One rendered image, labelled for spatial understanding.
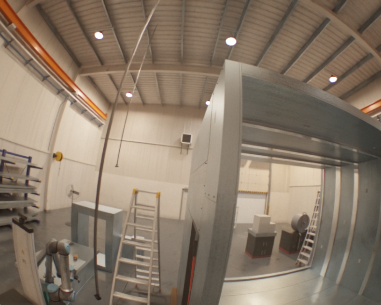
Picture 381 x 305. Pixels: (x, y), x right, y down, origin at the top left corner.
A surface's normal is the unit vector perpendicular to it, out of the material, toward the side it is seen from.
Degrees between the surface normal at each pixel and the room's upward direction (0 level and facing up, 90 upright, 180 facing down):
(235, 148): 90
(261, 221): 90
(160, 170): 90
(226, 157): 90
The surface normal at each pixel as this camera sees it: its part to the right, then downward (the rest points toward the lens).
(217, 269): 0.06, -0.18
